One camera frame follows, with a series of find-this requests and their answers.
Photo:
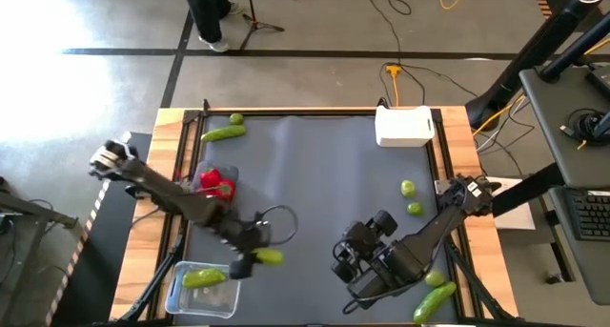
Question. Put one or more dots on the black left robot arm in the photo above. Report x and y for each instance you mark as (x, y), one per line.
(167, 193)

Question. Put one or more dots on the black desk base bar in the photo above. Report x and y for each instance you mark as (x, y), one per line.
(529, 189)

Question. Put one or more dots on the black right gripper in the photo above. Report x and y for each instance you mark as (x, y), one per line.
(385, 222)

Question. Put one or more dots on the grey metal stand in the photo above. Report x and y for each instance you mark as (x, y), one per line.
(28, 211)

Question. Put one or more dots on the red toy strawberry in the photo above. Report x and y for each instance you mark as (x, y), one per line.
(209, 178)
(226, 190)

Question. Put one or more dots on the clear plastic bin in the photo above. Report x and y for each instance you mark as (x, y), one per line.
(209, 303)

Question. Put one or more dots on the dark grey keyboard tray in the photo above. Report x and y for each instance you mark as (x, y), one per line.
(591, 270)

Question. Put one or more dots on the white plastic basket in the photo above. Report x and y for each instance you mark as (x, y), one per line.
(402, 127)

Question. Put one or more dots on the person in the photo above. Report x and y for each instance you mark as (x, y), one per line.
(205, 12)

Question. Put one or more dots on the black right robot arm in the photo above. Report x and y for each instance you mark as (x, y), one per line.
(429, 241)

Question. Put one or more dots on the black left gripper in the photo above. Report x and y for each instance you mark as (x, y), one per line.
(248, 236)

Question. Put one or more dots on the black aluminium table frame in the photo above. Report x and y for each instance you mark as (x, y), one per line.
(439, 150)

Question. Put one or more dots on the black floor mat striped edge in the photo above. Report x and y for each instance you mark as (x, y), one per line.
(95, 270)

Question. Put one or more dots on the black tripod stand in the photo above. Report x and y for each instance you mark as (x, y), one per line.
(251, 7)

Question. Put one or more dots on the black tower fan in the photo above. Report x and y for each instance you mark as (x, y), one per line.
(538, 46)

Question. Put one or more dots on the dark grey desk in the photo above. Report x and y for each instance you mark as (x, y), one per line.
(553, 127)

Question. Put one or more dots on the grey table mat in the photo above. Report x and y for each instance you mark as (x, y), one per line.
(310, 174)

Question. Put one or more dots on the black keyboard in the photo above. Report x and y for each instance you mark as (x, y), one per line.
(593, 217)

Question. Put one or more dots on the white paper sheet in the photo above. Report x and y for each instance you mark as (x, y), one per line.
(517, 217)

